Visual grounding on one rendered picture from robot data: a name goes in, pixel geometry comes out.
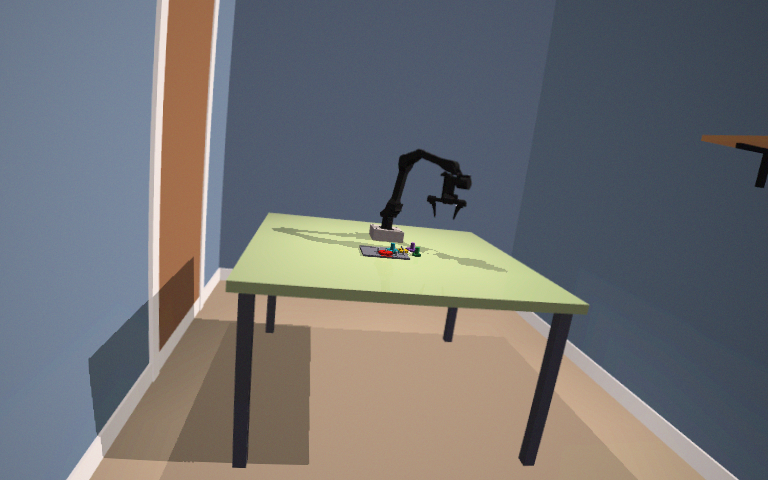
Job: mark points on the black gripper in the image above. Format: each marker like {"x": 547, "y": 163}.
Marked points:
{"x": 460, "y": 203}

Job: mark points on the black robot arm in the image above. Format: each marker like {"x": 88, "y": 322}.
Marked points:
{"x": 406, "y": 162}

